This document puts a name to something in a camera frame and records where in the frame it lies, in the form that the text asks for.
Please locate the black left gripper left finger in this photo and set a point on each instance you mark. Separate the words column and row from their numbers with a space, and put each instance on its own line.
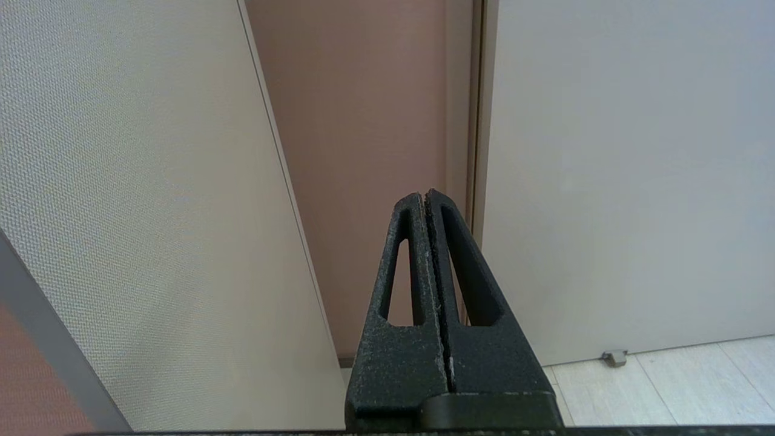
column 399, row 363

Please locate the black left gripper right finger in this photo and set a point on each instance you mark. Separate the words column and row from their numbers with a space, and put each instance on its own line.
column 484, row 363

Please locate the grey floor door stop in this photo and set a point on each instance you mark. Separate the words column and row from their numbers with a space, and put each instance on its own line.
column 614, row 358

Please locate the white room door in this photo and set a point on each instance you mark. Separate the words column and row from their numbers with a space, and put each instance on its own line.
column 636, row 181

